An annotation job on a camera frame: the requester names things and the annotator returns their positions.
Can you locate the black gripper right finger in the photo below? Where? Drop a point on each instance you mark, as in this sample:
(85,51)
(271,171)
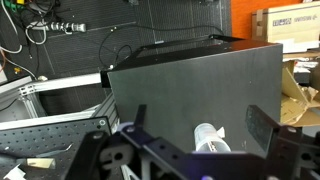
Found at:
(260,126)

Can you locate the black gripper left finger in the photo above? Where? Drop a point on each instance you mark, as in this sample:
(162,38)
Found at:
(140,115)

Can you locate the clear plastic cup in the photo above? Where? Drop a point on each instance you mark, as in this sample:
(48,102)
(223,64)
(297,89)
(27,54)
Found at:
(206,133)

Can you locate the white paper tab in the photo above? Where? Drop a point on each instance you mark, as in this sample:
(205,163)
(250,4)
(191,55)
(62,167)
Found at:
(221,132)

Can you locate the black box table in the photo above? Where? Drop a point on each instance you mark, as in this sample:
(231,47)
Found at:
(166,50)

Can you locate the printed cardboard box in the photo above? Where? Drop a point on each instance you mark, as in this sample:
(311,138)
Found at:
(293,30)

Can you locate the black perforated breadboard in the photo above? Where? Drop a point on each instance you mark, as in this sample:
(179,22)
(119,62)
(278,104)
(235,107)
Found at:
(40,140)

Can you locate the silver metal fitting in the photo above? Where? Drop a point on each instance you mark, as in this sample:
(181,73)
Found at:
(75,27)

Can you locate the cream tape strip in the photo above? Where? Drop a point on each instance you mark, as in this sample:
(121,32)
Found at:
(40,163)

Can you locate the white paper scrap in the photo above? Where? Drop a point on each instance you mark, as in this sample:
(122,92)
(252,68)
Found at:
(15,173)

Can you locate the aluminium extrusion frame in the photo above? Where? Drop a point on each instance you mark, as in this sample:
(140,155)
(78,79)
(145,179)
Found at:
(66,80)

